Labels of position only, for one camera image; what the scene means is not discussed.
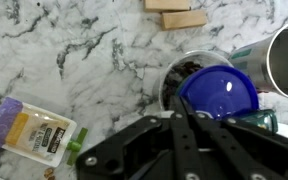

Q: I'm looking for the blue round lid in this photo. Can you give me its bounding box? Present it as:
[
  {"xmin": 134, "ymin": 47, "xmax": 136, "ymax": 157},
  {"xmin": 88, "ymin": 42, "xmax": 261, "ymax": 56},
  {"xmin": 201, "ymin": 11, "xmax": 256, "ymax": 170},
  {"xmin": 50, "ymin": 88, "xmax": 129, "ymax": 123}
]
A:
[{"xmin": 176, "ymin": 65, "xmax": 259, "ymax": 119}]

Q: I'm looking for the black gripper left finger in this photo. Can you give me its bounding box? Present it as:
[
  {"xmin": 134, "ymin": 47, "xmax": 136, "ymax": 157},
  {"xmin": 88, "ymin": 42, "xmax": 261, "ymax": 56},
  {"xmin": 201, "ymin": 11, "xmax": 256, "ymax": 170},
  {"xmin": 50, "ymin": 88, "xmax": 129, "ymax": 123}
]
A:
[{"xmin": 170, "ymin": 96, "xmax": 203, "ymax": 180}]

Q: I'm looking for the upper wooden block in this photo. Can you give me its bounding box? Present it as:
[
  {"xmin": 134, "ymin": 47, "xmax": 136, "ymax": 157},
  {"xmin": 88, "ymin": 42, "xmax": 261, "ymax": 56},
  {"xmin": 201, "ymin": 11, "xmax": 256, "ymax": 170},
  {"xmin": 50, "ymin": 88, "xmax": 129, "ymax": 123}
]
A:
[{"xmin": 144, "ymin": 0, "xmax": 190, "ymax": 12}]

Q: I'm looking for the lower wooden block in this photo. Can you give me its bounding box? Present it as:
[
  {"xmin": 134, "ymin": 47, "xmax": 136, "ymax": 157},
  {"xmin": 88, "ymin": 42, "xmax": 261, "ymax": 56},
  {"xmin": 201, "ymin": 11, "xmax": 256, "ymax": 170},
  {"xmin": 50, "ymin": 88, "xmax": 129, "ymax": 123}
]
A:
[{"xmin": 161, "ymin": 10, "xmax": 207, "ymax": 30}]

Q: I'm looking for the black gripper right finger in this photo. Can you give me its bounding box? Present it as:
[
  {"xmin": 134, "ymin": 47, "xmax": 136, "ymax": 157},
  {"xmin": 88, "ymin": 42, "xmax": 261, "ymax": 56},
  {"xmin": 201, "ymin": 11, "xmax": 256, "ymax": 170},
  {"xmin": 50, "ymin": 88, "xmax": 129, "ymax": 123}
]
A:
[{"xmin": 190, "ymin": 113, "xmax": 288, "ymax": 180}]

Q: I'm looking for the wooden block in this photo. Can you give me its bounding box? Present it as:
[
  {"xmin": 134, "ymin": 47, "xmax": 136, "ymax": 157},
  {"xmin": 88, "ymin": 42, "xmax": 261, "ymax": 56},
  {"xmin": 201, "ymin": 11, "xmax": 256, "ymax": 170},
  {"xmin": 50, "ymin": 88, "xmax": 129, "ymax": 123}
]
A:
[
  {"xmin": 144, "ymin": 0, "xmax": 190, "ymax": 12},
  {"xmin": 161, "ymin": 10, "xmax": 207, "ymax": 30}
]

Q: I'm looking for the dark cup with green lid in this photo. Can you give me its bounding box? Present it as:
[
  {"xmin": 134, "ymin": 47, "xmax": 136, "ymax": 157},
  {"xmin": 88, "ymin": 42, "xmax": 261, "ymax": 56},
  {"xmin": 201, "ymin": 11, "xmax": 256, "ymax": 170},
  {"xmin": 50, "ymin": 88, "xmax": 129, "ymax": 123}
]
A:
[{"xmin": 152, "ymin": 50, "xmax": 232, "ymax": 110}]

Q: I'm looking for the silver metal tumbler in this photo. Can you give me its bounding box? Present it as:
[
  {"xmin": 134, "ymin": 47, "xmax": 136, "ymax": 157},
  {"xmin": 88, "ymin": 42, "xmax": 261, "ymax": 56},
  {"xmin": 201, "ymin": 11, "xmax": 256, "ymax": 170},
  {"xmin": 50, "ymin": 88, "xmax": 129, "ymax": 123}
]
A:
[{"xmin": 229, "ymin": 24, "xmax": 288, "ymax": 98}]

